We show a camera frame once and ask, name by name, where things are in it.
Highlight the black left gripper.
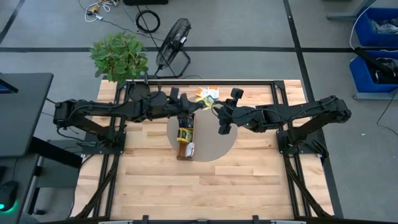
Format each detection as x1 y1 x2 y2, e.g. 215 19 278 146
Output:
177 93 208 115

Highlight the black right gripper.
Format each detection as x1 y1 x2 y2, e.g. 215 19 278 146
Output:
212 88 249 135

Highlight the brown wooden tea box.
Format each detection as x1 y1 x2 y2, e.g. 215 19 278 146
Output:
175 113 196 161

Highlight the round grey mat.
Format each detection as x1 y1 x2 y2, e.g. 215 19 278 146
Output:
166 107 239 162

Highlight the black floor fan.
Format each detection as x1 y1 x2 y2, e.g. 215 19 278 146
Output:
154 17 192 79

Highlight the green potted plant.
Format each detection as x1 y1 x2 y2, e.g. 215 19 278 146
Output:
89 31 151 102

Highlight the black box on floor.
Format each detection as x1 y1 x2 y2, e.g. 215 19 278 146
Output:
123 0 169 6

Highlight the blue plastic bin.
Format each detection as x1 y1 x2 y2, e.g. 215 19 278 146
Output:
354 6 398 47
349 49 398 94

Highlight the grey cart base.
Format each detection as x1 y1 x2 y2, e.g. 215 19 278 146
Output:
353 90 398 101

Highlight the black equipment in bin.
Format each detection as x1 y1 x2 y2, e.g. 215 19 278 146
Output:
354 46 398 85

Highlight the black desk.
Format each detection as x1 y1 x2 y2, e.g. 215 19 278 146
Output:
0 73 54 158

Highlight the monitor with blue screen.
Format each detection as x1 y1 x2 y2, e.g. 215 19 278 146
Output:
0 79 19 95

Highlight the dark grey desk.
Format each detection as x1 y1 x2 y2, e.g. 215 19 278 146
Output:
0 155 42 224

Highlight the black computer mouse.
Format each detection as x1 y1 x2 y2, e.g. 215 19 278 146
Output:
0 180 19 212

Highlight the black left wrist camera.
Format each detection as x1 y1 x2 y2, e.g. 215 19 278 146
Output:
169 86 181 105

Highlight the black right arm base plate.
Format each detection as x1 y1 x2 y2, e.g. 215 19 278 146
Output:
276 129 321 156

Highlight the coiled black cable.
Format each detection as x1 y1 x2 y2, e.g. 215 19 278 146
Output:
136 9 161 34

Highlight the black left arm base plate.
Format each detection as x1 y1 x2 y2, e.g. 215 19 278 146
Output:
82 130 127 156

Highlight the black aluminium table frame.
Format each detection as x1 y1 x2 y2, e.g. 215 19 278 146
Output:
71 79 335 224

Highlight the white cable bundle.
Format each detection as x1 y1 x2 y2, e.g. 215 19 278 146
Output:
83 0 119 23

